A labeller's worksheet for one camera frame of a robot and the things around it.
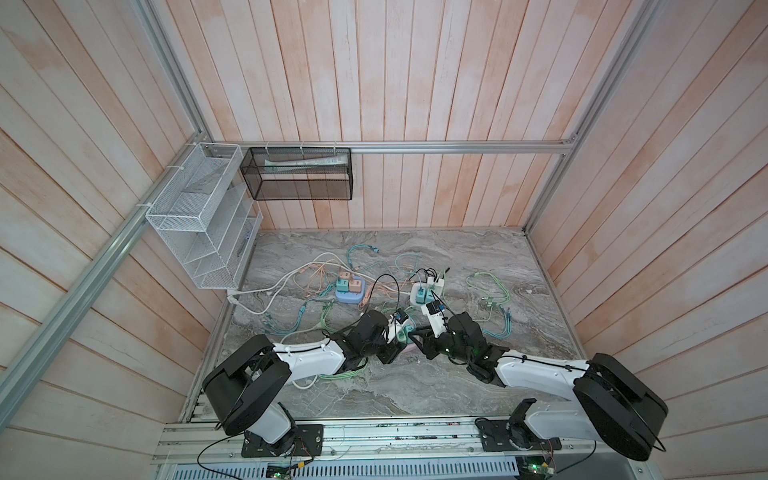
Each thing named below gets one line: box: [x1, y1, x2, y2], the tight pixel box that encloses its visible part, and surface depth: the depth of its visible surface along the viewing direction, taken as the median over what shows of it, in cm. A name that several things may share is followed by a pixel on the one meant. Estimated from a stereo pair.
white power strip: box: [410, 277, 445, 305], surface depth 97 cm
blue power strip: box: [336, 276, 367, 304], surface depth 100 cm
